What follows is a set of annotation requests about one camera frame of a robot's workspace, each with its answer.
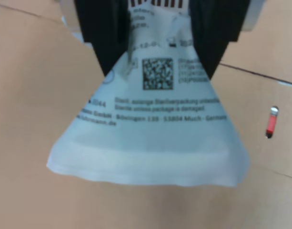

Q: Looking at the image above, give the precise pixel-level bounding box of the small red marker piece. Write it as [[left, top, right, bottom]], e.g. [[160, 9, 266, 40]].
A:
[[265, 105, 280, 139]]

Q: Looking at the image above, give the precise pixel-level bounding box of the white printed sterile packet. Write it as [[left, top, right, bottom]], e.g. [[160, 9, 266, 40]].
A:
[[46, 0, 252, 188]]

